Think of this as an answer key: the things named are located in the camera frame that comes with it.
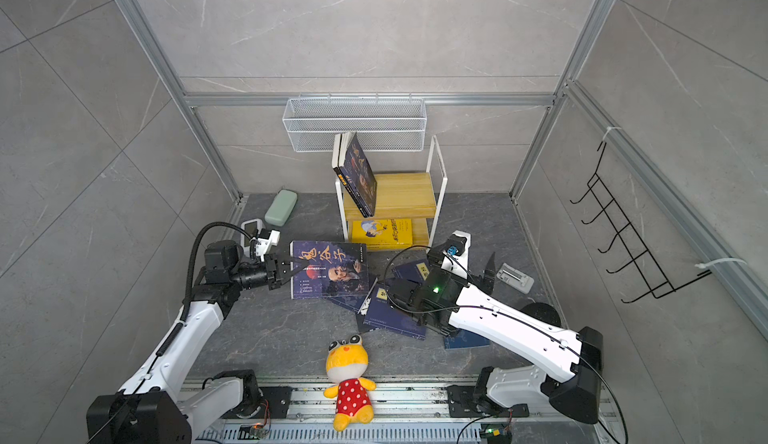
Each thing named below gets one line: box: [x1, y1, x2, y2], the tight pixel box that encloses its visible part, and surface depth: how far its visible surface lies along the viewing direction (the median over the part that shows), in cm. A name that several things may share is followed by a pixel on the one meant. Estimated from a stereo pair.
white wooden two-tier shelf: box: [335, 135, 448, 251], surface depth 94 cm
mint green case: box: [264, 189, 298, 227], surface depth 116 cm
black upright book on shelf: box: [332, 131, 378, 218], surface depth 80 cm
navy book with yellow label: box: [322, 292, 368, 314], surface depth 90 cm
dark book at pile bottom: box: [356, 313, 371, 333], surface depth 87 cm
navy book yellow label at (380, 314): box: [363, 279, 427, 340], surface depth 87 cm
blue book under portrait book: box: [444, 328, 491, 350], surface depth 84 cm
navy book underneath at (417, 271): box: [392, 260, 430, 282], surface depth 97 cm
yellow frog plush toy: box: [324, 334, 376, 432], surface depth 73 cm
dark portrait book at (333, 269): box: [290, 241, 369, 300], surface depth 77 cm
